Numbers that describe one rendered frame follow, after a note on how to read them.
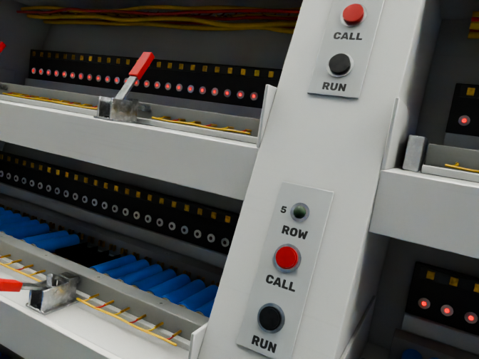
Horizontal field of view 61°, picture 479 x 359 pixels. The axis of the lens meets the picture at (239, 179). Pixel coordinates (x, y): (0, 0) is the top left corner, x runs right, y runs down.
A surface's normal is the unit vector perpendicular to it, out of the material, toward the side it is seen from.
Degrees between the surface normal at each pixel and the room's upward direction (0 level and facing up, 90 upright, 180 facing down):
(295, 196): 90
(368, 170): 90
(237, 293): 90
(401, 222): 108
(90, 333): 18
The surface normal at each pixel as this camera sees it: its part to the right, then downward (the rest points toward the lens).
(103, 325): 0.15, -0.98
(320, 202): -0.39, -0.25
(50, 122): -0.46, 0.05
